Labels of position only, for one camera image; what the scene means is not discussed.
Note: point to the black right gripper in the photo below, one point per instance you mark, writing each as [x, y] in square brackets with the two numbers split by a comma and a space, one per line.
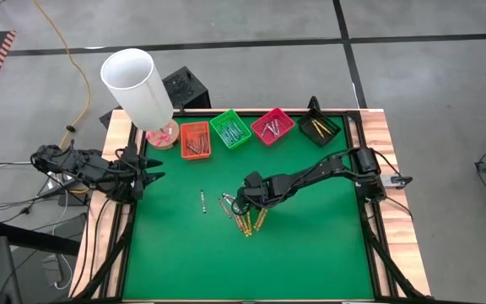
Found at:
[255, 194]

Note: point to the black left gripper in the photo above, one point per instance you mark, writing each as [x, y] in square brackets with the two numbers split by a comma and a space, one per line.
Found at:
[131, 177]

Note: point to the blue crayon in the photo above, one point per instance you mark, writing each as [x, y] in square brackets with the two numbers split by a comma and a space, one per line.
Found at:
[227, 136]
[235, 126]
[231, 131]
[239, 131]

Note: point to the yellow crayon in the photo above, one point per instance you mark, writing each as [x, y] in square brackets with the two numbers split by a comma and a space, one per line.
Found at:
[244, 226]
[317, 128]
[239, 223]
[259, 219]
[324, 126]
[249, 223]
[263, 219]

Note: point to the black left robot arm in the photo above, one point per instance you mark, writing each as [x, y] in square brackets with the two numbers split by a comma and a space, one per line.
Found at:
[78, 169]

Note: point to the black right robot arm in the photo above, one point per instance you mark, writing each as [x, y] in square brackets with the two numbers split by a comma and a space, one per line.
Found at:
[323, 171]

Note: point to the pink eraser cap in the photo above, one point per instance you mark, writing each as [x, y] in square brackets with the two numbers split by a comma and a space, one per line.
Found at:
[159, 142]
[150, 135]
[165, 137]

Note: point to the orange plastic basket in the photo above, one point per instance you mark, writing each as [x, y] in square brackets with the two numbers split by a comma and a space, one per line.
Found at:
[195, 156]

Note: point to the green plastic basket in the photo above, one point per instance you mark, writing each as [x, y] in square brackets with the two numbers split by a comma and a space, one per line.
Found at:
[245, 130]

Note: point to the green table mat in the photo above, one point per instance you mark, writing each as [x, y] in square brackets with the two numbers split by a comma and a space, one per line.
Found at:
[226, 266]

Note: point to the white cylindrical lamp shade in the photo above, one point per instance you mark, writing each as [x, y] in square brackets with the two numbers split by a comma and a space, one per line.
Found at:
[142, 90]

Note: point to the red plastic basket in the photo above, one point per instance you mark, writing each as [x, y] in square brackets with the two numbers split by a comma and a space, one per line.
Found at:
[287, 120]

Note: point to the black perforated box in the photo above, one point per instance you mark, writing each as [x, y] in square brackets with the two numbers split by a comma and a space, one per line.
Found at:
[184, 86]

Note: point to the grey power strip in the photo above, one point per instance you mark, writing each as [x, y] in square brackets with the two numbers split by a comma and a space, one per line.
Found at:
[59, 186]

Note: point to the black plastic basket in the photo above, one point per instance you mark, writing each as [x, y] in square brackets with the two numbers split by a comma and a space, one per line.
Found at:
[329, 133]

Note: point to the black floor beam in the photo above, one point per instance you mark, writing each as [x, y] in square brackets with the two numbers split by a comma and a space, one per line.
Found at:
[32, 238]

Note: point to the white power adapter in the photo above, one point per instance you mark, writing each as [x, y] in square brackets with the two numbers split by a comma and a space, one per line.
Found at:
[53, 270]

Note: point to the black corner bracket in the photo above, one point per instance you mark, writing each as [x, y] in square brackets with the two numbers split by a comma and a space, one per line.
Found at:
[107, 120]

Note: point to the black metal table frame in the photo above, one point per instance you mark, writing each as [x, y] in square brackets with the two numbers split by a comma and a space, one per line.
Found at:
[196, 114]

